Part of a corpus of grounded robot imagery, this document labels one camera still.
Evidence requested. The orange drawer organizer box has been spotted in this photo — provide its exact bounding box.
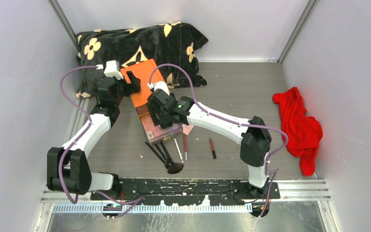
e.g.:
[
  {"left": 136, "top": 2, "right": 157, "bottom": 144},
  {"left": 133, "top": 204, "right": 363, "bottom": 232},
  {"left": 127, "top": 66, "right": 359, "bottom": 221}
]
[{"left": 121, "top": 59, "right": 157, "bottom": 116}]

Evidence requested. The clear drawer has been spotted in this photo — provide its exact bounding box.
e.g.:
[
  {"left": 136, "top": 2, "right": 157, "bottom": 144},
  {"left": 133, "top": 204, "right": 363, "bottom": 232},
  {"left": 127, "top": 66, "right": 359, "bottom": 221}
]
[{"left": 140, "top": 114, "right": 184, "bottom": 144}]

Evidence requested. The white silver pencil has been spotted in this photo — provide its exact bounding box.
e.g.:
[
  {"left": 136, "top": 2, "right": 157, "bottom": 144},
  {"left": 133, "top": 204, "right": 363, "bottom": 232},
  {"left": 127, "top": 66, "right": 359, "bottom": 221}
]
[{"left": 174, "top": 138, "right": 184, "bottom": 163}]

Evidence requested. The orange brown lip pen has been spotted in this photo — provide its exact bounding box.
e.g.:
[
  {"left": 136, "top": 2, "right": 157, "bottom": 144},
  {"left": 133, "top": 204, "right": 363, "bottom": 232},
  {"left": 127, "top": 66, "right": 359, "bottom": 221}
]
[{"left": 209, "top": 138, "right": 217, "bottom": 159}]

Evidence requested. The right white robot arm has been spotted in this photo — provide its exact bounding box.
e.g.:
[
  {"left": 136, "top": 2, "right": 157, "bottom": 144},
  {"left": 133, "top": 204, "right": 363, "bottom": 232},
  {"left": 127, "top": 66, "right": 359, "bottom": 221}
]
[{"left": 146, "top": 89, "right": 272, "bottom": 199}]

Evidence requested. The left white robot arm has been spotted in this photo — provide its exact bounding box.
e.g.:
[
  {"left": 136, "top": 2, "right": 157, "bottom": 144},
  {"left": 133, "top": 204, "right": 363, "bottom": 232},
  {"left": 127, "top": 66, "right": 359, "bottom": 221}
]
[{"left": 46, "top": 71, "right": 141, "bottom": 200}]

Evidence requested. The black round makeup brush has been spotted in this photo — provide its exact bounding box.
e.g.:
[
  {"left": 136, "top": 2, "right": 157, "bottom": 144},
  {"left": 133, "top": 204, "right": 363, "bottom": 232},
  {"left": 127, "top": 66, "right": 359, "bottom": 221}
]
[{"left": 154, "top": 144, "right": 170, "bottom": 168}]

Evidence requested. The black fan makeup brush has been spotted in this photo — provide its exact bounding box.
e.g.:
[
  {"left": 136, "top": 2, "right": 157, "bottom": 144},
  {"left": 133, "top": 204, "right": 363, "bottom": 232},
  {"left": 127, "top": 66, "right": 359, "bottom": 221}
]
[{"left": 160, "top": 142, "right": 184, "bottom": 174}]

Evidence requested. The small pink card box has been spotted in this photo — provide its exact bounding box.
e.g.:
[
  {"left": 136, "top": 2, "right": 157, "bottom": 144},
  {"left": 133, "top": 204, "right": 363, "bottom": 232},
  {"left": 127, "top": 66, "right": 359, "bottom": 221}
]
[{"left": 183, "top": 124, "right": 194, "bottom": 136}]

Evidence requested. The black floral plush blanket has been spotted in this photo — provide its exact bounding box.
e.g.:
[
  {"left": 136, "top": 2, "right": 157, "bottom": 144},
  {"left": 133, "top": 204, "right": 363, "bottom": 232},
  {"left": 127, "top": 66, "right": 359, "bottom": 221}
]
[{"left": 75, "top": 22, "right": 209, "bottom": 98}]

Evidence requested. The red cloth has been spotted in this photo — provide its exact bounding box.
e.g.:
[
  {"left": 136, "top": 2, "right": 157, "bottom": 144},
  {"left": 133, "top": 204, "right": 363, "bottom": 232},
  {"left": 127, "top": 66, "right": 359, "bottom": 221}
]
[{"left": 272, "top": 87, "right": 323, "bottom": 176}]

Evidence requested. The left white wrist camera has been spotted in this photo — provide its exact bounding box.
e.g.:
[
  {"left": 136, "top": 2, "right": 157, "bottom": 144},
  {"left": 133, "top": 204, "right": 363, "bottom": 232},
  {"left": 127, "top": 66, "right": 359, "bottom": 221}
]
[{"left": 103, "top": 60, "right": 124, "bottom": 80}]

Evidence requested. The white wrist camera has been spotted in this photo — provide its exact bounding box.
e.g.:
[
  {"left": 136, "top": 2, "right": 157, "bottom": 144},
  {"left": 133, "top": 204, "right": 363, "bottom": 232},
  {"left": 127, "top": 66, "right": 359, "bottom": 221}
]
[
  {"left": 147, "top": 81, "right": 170, "bottom": 95},
  {"left": 103, "top": 60, "right": 124, "bottom": 80}
]

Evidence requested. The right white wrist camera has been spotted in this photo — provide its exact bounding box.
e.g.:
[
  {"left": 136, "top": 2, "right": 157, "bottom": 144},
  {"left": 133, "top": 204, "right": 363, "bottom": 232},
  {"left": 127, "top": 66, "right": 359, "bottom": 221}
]
[{"left": 147, "top": 81, "right": 170, "bottom": 95}]

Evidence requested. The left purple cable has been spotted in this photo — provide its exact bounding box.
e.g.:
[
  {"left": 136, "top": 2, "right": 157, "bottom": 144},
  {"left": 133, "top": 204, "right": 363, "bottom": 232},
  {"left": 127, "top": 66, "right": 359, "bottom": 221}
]
[{"left": 58, "top": 65, "right": 104, "bottom": 205}]

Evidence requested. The purple cable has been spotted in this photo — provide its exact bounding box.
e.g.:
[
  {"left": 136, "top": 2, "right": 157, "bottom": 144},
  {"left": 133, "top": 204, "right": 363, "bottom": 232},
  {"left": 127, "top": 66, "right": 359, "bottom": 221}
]
[
  {"left": 58, "top": 65, "right": 104, "bottom": 205},
  {"left": 147, "top": 63, "right": 289, "bottom": 218}
]

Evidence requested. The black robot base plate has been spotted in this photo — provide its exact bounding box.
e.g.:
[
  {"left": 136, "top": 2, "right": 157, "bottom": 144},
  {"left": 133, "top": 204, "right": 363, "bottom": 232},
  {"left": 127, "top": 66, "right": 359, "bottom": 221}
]
[{"left": 89, "top": 178, "right": 281, "bottom": 206}]

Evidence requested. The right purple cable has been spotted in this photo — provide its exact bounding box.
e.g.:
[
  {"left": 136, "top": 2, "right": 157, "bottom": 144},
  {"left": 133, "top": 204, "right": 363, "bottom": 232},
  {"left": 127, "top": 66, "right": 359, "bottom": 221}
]
[{"left": 147, "top": 63, "right": 289, "bottom": 218}]

